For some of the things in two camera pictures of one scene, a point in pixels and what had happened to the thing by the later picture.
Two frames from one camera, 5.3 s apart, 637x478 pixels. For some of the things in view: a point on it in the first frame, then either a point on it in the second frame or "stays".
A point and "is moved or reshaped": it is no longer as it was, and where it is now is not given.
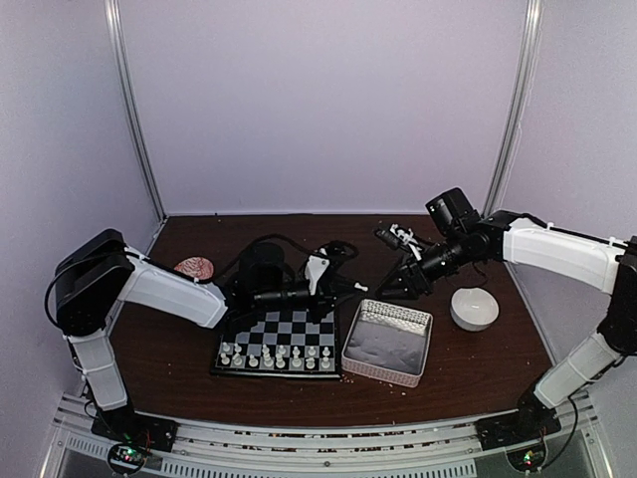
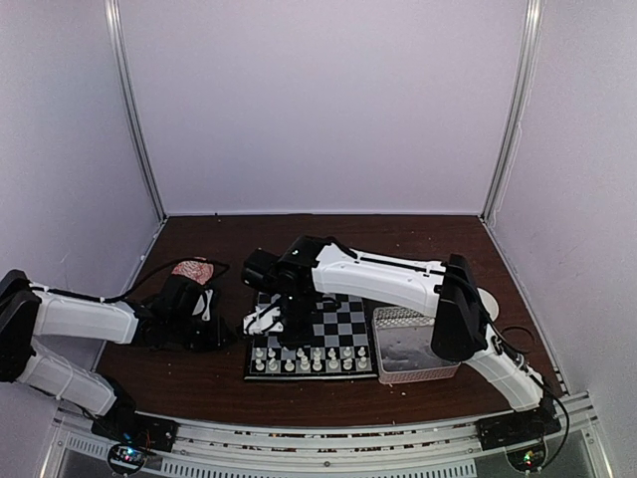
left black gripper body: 323,300 to 205,341
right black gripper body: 421,283 to 301,309
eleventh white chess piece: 268,360 to 305,362
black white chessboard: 288,343 is moved or reshaped
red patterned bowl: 198,267 stays
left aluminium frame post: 114,12 stays
